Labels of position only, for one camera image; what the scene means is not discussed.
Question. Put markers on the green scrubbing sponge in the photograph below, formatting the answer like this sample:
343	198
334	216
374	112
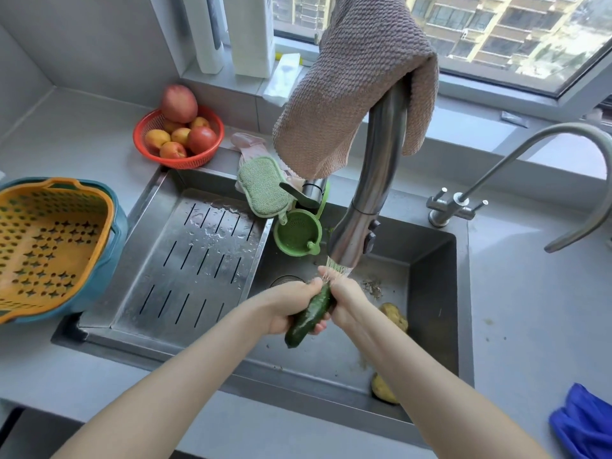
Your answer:
263	186

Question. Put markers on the blue rubber glove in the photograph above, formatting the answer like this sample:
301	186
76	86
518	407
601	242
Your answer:
583	425

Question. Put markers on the slotted steel drain tray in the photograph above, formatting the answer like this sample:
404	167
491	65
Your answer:
191	267

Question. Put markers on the dark green cucumber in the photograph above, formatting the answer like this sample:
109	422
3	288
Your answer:
306	322

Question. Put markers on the slim white bottle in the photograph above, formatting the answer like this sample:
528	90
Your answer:
203	33

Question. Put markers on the person's left hand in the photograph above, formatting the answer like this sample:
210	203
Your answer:
282	303

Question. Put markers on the large red apple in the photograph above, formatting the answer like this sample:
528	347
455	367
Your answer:
178	103

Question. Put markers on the person's left thumb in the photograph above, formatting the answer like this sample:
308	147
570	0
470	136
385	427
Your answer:
313	284

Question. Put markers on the person's right forearm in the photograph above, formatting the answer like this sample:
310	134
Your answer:
440	401

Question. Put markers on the stainless pull-down kitchen faucet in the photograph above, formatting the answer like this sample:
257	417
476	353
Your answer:
377	167

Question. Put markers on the window with grey frame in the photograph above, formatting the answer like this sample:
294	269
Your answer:
502	38

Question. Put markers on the yellow orange peach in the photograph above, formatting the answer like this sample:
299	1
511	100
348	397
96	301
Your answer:
156	138
180	135
171	126
172	150
199	123

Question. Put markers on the round red nectarine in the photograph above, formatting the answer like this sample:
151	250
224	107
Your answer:
202	140

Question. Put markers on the teal plastic bowl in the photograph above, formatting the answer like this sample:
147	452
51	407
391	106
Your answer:
112	262

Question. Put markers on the yellow plastic colander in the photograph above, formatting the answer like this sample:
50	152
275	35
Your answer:
48	243

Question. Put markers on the person's right hand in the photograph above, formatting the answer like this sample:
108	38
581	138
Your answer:
351	301

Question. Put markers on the person's right fingers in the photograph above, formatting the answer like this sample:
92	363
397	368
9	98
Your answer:
335	281

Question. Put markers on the white plastic packet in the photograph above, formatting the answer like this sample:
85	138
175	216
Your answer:
282	78

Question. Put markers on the person's left forearm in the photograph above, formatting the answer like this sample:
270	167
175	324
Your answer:
172	391

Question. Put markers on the stainless steel sink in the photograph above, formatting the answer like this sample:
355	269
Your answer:
334	363

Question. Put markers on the round sink drain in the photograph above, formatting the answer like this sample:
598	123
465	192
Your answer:
286	281

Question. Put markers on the brown waffle dish towel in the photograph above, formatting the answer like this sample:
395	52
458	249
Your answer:
349	76

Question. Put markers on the red plastic basket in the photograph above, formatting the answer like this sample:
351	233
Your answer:
191	162

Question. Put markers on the slim curved steel faucet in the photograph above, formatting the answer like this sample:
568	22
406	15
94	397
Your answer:
521	152

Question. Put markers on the small grey packet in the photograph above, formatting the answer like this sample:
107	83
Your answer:
515	119

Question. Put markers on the green plastic sink strainer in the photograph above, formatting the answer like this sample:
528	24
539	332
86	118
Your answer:
296	234

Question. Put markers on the brown potato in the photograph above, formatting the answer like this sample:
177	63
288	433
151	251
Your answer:
394	316
382	389

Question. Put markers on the wide white bottle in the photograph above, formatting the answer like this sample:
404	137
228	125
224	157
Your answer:
248	35

